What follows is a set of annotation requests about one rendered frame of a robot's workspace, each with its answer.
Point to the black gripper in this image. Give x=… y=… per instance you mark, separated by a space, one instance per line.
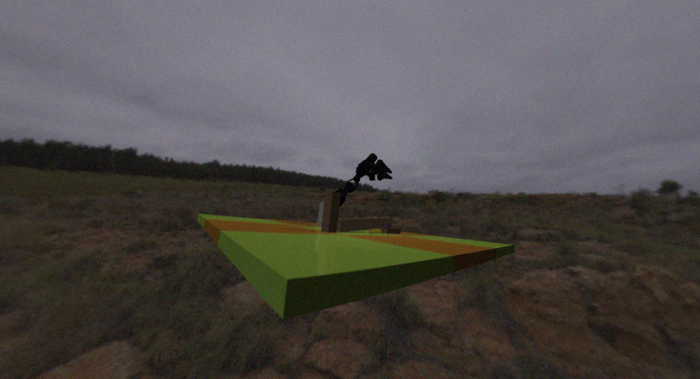
x=380 y=168

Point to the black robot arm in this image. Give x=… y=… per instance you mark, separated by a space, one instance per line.
x=361 y=171

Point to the long brown wooden rail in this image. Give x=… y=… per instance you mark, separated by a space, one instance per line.
x=357 y=224

